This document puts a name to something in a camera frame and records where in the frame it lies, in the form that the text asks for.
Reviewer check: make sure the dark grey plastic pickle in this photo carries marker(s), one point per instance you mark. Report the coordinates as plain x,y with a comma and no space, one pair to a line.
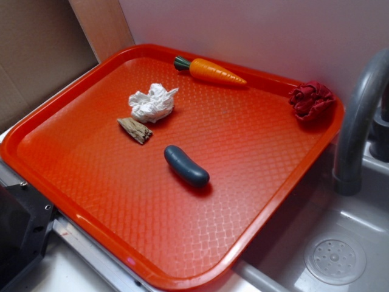
185,168

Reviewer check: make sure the orange plastic tray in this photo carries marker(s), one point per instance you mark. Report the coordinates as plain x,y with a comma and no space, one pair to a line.
126,196

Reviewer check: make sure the small wood piece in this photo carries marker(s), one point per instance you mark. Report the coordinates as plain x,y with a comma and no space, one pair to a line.
138,131

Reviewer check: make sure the crumpled white paper tissue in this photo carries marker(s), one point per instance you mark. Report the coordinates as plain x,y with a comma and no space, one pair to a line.
157,104

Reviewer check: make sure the orange plastic carrot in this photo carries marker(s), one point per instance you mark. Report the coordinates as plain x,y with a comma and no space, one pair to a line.
208,71

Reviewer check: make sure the crumpled red cloth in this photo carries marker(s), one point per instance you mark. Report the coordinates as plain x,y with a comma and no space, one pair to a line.
311,99

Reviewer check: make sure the wooden board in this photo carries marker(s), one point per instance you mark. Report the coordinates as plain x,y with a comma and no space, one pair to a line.
104,25

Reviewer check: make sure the grey toy sink basin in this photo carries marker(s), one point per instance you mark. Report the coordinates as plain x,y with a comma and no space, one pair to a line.
274,261

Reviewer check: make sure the grey plastic faucet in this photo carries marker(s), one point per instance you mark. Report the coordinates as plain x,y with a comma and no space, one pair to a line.
367,112

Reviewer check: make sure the round sink drain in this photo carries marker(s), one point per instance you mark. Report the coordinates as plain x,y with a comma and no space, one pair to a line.
334,258

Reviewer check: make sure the brown cardboard panel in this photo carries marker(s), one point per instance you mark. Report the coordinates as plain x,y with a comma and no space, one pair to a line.
43,49

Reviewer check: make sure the black metal bracket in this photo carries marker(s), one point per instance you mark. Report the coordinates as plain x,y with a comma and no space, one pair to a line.
26,221

